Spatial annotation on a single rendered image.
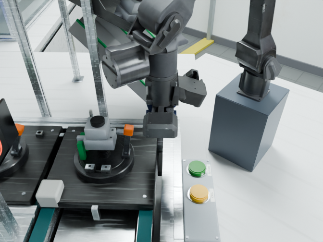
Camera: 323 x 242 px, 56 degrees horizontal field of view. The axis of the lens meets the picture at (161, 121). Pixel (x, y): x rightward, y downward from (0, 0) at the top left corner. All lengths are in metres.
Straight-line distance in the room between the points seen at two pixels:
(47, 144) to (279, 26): 2.70
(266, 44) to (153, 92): 0.28
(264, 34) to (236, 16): 2.65
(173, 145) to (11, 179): 0.38
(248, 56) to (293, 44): 2.49
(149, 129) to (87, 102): 0.61
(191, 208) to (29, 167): 0.38
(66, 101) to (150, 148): 0.48
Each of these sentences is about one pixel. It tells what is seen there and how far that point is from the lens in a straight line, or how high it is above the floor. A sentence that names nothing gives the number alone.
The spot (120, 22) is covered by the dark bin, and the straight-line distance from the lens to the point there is 0.75.
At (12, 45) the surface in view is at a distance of 1.61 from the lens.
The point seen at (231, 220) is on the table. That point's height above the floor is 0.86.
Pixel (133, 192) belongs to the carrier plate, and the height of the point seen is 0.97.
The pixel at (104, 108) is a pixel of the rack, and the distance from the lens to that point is 0.87.
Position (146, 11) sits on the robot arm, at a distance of 0.50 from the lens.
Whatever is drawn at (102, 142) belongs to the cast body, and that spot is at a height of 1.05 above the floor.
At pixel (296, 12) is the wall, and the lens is 3.10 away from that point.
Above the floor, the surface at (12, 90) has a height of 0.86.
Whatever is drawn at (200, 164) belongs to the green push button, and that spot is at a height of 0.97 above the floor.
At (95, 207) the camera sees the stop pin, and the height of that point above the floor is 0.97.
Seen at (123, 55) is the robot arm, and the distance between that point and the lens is 0.49.
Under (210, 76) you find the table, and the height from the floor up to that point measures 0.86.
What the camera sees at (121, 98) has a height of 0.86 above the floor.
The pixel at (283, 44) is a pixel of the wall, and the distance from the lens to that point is 3.23.
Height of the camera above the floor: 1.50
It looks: 40 degrees down
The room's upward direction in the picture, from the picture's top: straight up
